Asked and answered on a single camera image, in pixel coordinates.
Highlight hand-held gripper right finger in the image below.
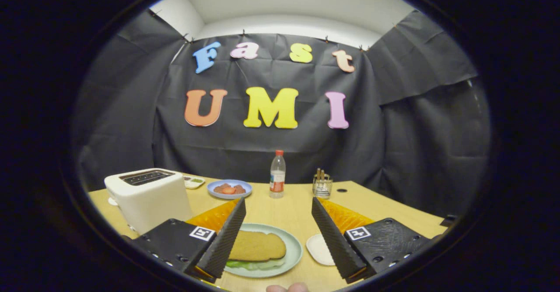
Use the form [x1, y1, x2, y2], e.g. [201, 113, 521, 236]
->
[311, 197, 432, 284]

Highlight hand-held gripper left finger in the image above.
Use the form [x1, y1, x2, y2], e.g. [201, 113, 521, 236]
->
[131, 197, 247, 280]

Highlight brown toasted bread slice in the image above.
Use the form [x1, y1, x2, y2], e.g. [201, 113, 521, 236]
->
[228, 230, 287, 262]

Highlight green lettuce leaf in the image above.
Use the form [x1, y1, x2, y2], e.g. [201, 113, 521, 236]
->
[226, 257, 286, 271]

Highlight white square plate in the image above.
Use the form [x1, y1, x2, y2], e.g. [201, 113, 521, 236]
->
[306, 233, 336, 267]

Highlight blue round plate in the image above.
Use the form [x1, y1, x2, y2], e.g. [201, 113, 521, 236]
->
[206, 179, 253, 200]

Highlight pale green round plate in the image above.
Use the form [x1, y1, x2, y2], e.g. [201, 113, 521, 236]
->
[223, 223, 303, 278]

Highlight brown meat slices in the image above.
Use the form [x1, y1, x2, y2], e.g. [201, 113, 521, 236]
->
[213, 183, 246, 195]

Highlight small white sauce dish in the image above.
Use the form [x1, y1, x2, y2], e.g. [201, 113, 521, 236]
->
[183, 175, 206, 190]

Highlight clear plastic water bottle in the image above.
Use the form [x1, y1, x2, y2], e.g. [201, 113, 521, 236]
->
[269, 150, 286, 199]

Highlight white toaster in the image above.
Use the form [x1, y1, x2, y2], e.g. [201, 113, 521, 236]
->
[104, 168, 194, 236]

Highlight black backdrop cloth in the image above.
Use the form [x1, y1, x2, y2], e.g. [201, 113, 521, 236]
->
[72, 10, 490, 222]

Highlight wire utensil holder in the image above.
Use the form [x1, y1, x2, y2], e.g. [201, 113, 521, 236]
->
[312, 175, 333, 199]

